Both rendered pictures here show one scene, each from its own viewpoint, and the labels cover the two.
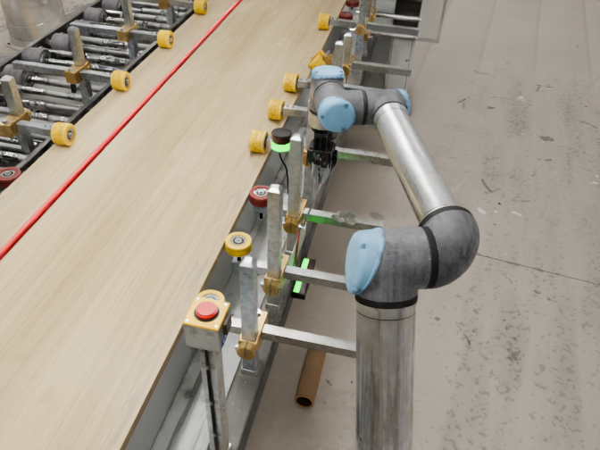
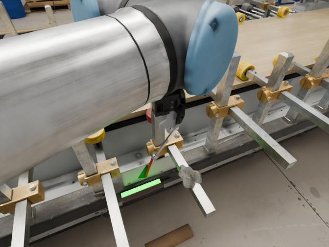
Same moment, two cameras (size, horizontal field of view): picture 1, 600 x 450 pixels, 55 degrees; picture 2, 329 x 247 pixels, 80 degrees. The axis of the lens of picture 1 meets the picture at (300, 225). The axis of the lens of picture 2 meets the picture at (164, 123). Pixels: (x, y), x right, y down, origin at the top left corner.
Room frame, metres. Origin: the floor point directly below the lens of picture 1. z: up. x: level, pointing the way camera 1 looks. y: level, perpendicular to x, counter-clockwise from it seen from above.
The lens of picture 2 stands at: (1.21, -0.38, 1.42)
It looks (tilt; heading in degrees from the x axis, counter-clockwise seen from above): 44 degrees down; 55
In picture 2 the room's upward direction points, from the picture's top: straight up
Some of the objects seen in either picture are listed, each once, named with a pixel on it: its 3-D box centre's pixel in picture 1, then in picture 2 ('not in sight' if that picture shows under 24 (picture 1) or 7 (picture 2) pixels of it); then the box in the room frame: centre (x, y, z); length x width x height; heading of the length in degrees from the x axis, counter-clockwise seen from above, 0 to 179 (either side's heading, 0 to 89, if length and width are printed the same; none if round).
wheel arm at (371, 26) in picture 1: (370, 25); not in sight; (2.97, -0.31, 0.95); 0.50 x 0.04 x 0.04; 79
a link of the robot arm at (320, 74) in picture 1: (326, 89); not in sight; (1.45, -0.05, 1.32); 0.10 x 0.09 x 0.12; 9
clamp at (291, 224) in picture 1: (294, 215); (163, 143); (1.48, 0.02, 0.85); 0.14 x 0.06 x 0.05; 169
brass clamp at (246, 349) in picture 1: (252, 334); (17, 198); (0.99, 0.11, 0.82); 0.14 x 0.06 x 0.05; 169
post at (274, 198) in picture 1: (274, 254); (84, 156); (1.22, 0.07, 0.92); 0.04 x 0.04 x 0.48; 79
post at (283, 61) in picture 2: not in sight; (264, 105); (1.95, -0.07, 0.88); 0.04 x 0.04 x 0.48; 79
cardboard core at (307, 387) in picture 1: (312, 371); (169, 240); (1.45, -0.08, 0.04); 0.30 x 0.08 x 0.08; 169
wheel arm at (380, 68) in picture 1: (370, 67); not in sight; (2.46, -0.28, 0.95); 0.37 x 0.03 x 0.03; 79
